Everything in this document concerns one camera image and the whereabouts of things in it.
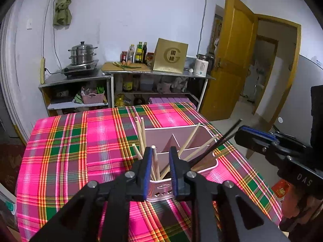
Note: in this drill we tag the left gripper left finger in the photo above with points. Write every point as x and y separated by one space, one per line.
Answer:
131 186

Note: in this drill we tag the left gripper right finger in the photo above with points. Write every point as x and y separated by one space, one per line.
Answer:
190 186

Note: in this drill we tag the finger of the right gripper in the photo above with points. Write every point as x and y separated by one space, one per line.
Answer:
250 135
271 151

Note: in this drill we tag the light wooden chopstick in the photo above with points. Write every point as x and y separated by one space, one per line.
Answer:
155 163

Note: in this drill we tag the person's right hand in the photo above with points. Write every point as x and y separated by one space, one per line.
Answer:
298 208

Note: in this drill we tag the short wooden chopstick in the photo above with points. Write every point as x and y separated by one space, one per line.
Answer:
137 152

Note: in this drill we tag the pink plastic utensil holder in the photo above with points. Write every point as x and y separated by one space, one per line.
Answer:
163 139

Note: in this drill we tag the wooden chopstick long diagonal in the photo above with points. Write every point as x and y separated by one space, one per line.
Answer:
194 153

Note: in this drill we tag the wooden chopstick leaning right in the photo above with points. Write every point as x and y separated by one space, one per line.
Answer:
167 168

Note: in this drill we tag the wooden chopstick upright left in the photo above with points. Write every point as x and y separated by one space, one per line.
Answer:
139 131

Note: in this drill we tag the pink plaid tablecloth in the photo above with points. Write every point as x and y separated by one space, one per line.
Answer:
65 152

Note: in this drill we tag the steel shelf right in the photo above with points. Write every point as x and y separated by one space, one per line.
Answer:
140 86

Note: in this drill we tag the steel shelf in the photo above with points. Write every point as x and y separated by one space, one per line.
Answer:
140 86
62 95

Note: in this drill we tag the yellow oil jug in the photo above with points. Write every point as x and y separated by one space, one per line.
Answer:
121 100

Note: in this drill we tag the purple storage box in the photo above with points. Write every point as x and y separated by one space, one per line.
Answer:
161 100

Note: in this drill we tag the white electric kettle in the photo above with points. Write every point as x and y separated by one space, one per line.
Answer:
201 65

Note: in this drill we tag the pink storage basket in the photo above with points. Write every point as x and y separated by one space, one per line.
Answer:
92 98

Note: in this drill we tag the yellow wooden door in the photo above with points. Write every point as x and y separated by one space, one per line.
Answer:
233 58

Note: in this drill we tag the steel shelf left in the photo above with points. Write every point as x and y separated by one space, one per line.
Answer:
62 95

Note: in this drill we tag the green onion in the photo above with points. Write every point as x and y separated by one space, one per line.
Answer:
124 67

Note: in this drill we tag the wooden cutting board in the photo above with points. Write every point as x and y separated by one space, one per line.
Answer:
109 67

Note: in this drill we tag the golden gift bag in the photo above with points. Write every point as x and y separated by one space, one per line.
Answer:
169 56

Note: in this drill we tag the red sauce jar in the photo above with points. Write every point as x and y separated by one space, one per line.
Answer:
124 56

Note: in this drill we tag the black induction cooker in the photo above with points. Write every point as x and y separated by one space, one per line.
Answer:
74 70

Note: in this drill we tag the yellow-label oil bottle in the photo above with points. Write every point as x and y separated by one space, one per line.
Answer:
139 53

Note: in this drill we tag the clear condiment bottle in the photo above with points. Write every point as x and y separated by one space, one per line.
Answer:
130 54

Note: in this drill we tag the dark sauce bottle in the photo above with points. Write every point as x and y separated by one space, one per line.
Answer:
144 53

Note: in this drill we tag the stainless steel steamer pot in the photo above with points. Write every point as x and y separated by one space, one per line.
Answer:
82 54

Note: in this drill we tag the yellow power strip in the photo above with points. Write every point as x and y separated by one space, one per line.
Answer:
42 71

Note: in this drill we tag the green hanging cloth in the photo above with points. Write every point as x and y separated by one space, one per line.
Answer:
62 13

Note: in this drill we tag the white wall switch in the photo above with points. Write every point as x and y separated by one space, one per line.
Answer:
29 24

